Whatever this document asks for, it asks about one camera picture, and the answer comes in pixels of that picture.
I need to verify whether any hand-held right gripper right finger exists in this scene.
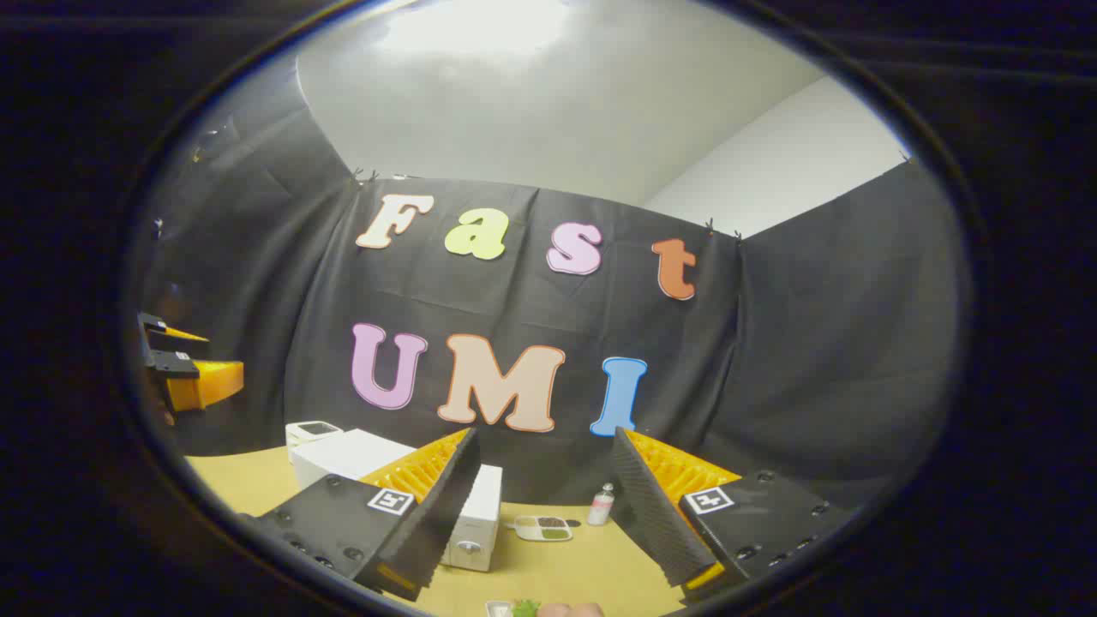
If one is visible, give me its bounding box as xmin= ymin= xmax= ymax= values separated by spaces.
xmin=610 ymin=426 xmax=854 ymax=602

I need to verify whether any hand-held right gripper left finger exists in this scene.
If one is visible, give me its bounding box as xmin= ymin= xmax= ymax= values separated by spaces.
xmin=254 ymin=427 xmax=483 ymax=602

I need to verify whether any white microwave oven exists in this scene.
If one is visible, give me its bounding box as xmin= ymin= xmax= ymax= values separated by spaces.
xmin=291 ymin=428 xmax=504 ymax=573

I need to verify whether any white compartment seasoning dish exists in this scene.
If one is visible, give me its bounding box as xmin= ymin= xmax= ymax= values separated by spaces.
xmin=514 ymin=514 xmax=573 ymax=542

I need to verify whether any white toaster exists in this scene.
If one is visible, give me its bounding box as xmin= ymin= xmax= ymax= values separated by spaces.
xmin=285 ymin=420 xmax=344 ymax=451

